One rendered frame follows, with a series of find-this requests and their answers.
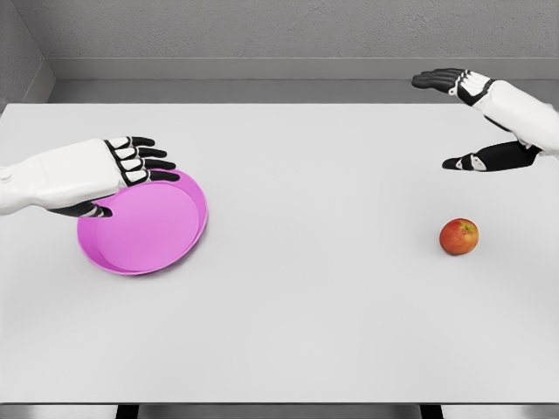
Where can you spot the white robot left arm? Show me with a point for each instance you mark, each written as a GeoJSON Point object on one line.
{"type": "Point", "coordinates": [17, 185]}

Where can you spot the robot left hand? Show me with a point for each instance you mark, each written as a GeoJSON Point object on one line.
{"type": "Point", "coordinates": [78, 170]}

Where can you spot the pink round plate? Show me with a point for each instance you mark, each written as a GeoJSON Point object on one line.
{"type": "Point", "coordinates": [148, 227]}

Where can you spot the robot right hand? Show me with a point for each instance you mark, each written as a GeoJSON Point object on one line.
{"type": "Point", "coordinates": [511, 105]}

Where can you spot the red apple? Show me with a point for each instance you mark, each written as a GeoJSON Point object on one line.
{"type": "Point", "coordinates": [458, 236]}

